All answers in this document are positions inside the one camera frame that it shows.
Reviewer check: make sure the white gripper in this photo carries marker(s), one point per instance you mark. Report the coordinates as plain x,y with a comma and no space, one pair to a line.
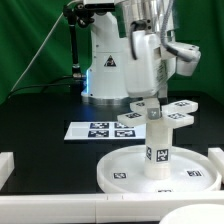
145,75

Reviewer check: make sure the white cross-shaped table base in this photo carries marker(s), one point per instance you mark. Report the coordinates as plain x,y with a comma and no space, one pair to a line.
173,115

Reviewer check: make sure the white round table top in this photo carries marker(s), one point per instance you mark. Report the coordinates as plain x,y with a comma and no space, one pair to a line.
135,169

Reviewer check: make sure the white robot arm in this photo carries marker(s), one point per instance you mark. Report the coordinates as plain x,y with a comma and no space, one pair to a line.
111,34

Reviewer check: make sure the white right barrier block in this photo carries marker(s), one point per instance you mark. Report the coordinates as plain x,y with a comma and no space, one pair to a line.
216,155

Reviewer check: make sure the white barrier block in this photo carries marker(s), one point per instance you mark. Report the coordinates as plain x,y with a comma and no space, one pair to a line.
216,155
6,167

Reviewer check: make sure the white marker sheet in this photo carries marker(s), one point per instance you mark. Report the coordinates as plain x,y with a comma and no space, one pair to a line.
103,131

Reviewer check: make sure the white disc bottom corner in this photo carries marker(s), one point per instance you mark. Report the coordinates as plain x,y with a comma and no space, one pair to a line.
196,214

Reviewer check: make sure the white left barrier block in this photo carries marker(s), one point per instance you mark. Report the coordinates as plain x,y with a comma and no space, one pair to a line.
6,167

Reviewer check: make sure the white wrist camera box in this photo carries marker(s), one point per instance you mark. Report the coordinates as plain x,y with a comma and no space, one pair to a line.
187,57

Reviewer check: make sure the white front barrier rail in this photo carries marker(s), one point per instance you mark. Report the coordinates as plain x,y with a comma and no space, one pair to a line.
99,208

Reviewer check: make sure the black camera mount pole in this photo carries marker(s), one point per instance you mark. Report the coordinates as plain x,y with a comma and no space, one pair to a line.
76,16

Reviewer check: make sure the grey camera on mount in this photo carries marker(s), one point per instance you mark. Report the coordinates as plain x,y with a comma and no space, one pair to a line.
107,5

